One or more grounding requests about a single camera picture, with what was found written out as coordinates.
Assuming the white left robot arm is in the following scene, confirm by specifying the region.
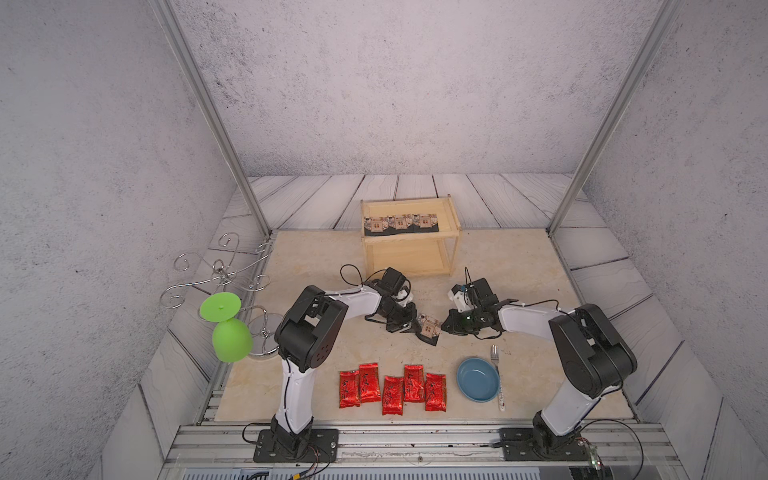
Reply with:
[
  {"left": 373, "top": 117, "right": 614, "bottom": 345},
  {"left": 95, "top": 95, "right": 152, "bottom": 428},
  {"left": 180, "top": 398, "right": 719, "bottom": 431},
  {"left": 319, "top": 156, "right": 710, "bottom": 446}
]
[{"left": 271, "top": 281, "right": 416, "bottom": 445}]

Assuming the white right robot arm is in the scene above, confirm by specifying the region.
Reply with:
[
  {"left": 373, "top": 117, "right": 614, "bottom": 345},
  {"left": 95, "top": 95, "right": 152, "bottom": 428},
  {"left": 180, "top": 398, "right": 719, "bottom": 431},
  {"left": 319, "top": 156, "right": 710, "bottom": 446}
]
[{"left": 442, "top": 292, "right": 638, "bottom": 439}]

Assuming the red tea bag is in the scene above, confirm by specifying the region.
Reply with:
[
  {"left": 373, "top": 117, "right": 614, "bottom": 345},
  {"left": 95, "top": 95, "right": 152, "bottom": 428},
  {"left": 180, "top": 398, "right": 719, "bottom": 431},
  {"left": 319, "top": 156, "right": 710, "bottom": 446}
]
[
  {"left": 403, "top": 365, "right": 426, "bottom": 403},
  {"left": 359, "top": 363, "right": 381, "bottom": 403},
  {"left": 339, "top": 370, "right": 361, "bottom": 408},
  {"left": 382, "top": 376, "right": 404, "bottom": 416},
  {"left": 425, "top": 373, "right": 447, "bottom": 412}
]

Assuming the light wooden two-tier shelf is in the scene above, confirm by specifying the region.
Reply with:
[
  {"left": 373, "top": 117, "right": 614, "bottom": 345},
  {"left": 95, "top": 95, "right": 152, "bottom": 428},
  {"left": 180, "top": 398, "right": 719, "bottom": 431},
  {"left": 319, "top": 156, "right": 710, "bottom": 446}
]
[{"left": 361, "top": 196, "right": 461, "bottom": 278}]

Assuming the blue round plate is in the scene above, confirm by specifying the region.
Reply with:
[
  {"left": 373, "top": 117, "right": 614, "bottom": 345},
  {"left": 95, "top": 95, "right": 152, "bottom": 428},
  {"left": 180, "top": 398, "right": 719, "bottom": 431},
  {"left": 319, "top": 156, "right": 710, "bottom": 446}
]
[{"left": 456, "top": 357, "right": 498, "bottom": 403}]

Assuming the green plastic goblet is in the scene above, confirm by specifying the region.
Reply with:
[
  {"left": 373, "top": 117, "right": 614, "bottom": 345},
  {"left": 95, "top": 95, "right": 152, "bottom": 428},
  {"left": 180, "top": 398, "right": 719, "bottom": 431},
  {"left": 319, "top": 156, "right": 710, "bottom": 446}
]
[{"left": 199, "top": 292, "right": 253, "bottom": 363}]

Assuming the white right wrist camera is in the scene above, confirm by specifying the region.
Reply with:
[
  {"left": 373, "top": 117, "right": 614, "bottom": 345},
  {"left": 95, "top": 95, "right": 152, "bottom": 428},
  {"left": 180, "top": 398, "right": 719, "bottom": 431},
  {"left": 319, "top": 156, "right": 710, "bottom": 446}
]
[{"left": 449, "top": 284, "right": 475, "bottom": 313}]

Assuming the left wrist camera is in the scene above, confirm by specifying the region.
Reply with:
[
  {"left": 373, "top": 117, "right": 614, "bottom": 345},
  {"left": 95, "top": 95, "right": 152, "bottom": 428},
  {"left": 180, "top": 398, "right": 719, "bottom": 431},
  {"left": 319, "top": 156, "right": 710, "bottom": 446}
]
[{"left": 378, "top": 267, "right": 411, "bottom": 302}]

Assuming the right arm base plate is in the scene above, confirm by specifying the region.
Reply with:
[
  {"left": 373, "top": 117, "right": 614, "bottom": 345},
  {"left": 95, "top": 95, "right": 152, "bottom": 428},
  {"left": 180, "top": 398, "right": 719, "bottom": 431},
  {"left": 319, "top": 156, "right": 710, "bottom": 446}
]
[{"left": 498, "top": 427, "right": 589, "bottom": 462}]

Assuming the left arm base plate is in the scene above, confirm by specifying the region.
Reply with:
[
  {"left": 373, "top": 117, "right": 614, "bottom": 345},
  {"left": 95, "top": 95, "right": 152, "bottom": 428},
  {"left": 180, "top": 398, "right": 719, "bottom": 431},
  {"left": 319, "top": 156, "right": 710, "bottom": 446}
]
[{"left": 253, "top": 427, "right": 340, "bottom": 464}]

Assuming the silver wire cup rack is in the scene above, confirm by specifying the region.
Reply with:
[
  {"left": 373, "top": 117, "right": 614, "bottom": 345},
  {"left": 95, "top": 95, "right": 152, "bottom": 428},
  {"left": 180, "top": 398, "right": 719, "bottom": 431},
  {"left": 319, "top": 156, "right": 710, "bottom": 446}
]
[{"left": 159, "top": 232, "right": 282, "bottom": 359}]

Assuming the left aluminium corner post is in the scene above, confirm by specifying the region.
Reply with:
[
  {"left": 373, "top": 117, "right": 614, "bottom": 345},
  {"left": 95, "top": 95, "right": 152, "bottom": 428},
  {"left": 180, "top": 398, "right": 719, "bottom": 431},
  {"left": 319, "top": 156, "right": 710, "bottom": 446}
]
[{"left": 149, "top": 0, "right": 272, "bottom": 238}]

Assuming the aluminium corner post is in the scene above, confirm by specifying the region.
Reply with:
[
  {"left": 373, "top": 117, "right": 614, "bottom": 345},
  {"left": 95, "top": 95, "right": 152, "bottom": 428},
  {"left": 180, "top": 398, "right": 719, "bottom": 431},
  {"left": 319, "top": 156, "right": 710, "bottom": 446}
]
[
  {"left": 546, "top": 0, "right": 683, "bottom": 239},
  {"left": 149, "top": 0, "right": 272, "bottom": 238}
]

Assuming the right aluminium corner post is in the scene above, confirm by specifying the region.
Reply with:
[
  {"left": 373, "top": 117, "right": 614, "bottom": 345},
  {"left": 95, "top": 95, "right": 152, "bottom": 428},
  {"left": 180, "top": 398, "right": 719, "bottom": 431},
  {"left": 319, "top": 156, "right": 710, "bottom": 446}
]
[{"left": 546, "top": 0, "right": 683, "bottom": 239}]

